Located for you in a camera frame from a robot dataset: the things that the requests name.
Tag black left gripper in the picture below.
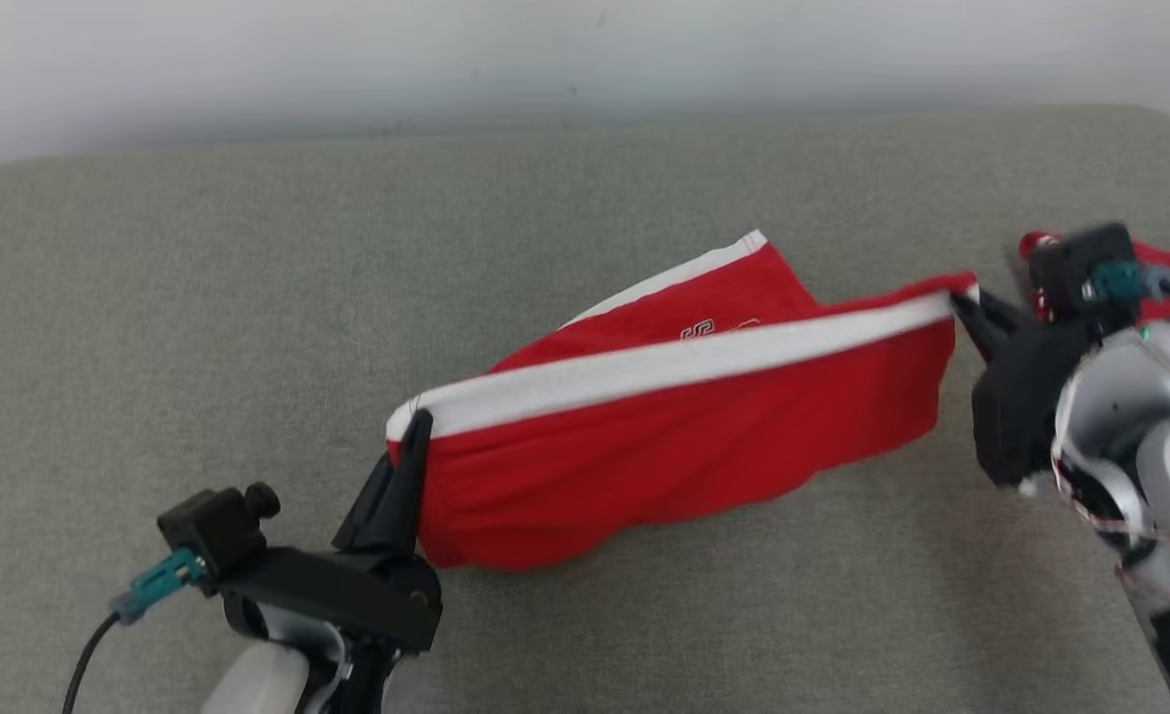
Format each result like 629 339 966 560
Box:
216 408 445 714

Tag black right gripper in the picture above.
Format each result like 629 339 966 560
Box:
950 286 1104 489

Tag red shorts white stripes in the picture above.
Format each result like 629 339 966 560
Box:
384 229 983 575

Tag grey fabric panel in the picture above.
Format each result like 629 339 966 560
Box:
0 104 1170 714

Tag black right cable teal plug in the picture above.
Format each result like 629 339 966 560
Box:
1084 259 1170 346

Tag black cable teal plug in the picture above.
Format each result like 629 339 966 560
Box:
60 547 209 714
1084 259 1170 346

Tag thin red white wires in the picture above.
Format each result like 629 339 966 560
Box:
1046 436 1170 616

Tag black left cable teal plug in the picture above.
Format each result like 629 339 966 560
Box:
60 547 209 714

